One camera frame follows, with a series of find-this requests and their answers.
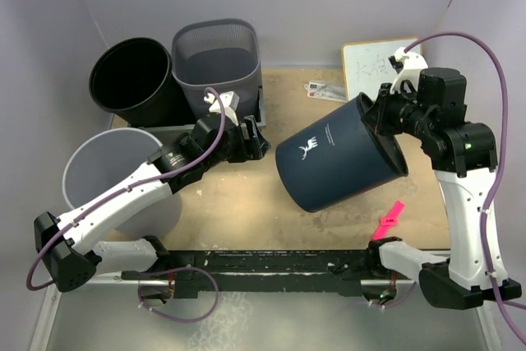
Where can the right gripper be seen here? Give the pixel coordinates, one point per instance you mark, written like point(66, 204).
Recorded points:
point(379, 115)

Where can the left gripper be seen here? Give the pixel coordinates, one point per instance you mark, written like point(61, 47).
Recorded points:
point(246, 151)

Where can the dark blue round bin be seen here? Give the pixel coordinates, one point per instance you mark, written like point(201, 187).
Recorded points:
point(333, 159)

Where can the grey mesh square bin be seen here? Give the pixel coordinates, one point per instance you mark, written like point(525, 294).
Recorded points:
point(222, 54)

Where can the black ribbed round bin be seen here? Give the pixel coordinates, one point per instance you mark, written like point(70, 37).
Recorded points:
point(134, 80)

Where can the light grey round bin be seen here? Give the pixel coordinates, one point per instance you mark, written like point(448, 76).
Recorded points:
point(105, 160)

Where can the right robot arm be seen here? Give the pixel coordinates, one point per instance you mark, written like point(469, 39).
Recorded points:
point(464, 160)

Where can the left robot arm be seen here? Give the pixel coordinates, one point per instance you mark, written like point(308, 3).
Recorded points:
point(72, 245)

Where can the white plastic ruler pack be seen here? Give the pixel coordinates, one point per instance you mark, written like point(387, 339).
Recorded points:
point(326, 91)

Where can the pink plastic clip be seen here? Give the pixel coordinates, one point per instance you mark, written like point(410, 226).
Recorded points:
point(388, 221)

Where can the grey plastic tray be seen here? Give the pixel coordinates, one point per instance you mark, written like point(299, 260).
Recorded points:
point(169, 134)

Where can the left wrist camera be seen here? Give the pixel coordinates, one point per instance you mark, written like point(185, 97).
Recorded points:
point(229, 101)

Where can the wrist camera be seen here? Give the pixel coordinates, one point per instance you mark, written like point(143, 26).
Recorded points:
point(229, 101)
point(408, 66)

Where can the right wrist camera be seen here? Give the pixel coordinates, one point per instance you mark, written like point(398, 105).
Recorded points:
point(408, 66)

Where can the small whiteboard yellow frame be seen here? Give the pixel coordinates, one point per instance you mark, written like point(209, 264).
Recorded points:
point(366, 65)

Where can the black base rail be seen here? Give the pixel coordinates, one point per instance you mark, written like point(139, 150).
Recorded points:
point(288, 271)

